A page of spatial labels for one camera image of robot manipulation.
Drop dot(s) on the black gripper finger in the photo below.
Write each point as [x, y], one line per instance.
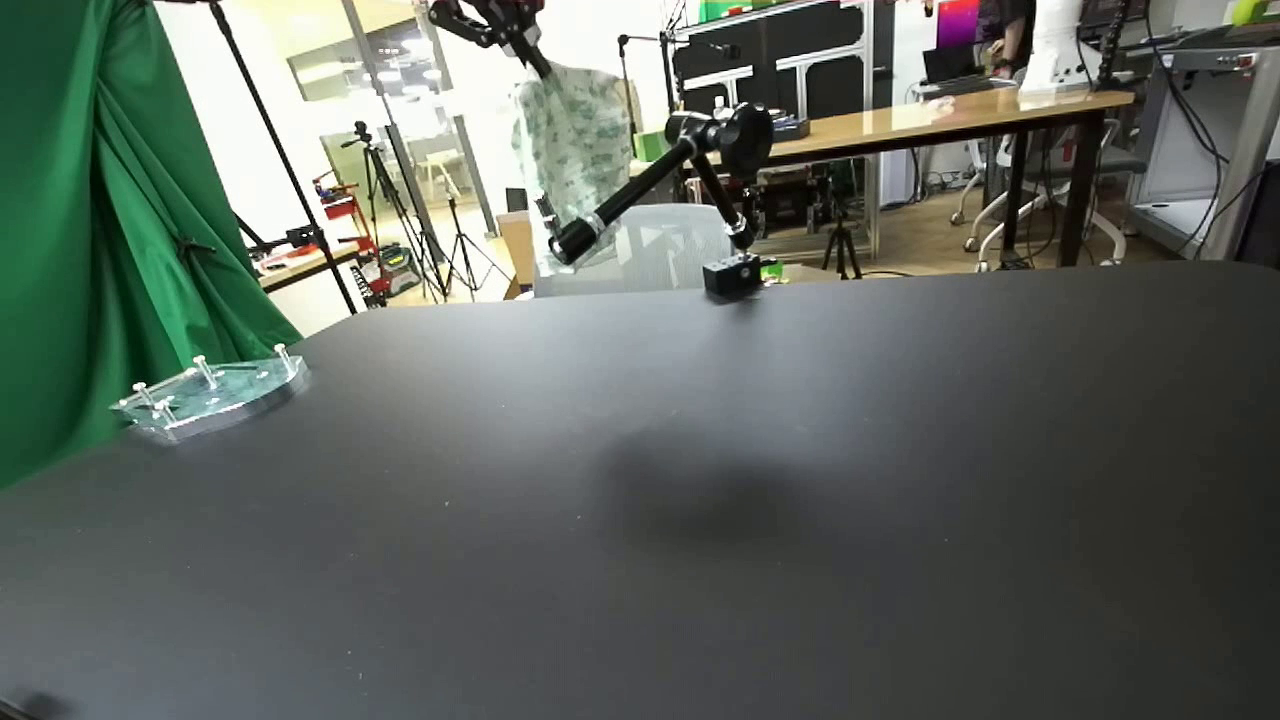
[526, 18]
[482, 26]

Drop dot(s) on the white cloth with green print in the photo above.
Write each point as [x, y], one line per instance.
[575, 146]

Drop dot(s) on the black light stand pole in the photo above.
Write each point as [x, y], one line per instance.
[287, 174]

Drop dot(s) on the green backdrop cloth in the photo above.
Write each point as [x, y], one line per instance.
[93, 242]

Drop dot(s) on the low wooden bench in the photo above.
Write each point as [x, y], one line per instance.
[304, 263]

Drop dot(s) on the black panel board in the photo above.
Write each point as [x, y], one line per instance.
[815, 83]

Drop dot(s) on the small black tripod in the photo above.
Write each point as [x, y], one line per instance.
[841, 247]

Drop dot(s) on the wooden desk with black legs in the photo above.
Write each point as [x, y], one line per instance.
[933, 123]

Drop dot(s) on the monitor with colourful screen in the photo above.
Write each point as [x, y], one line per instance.
[958, 20]

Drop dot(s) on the open laptop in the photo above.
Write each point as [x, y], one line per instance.
[963, 70]

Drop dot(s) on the white plate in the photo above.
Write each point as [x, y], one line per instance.
[212, 389]

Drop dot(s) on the white curved column object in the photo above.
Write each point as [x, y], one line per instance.
[1058, 45]

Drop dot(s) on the grey metal cabinet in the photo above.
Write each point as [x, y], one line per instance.
[1204, 135]

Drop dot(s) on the black camera tripod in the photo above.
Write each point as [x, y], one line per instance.
[367, 143]

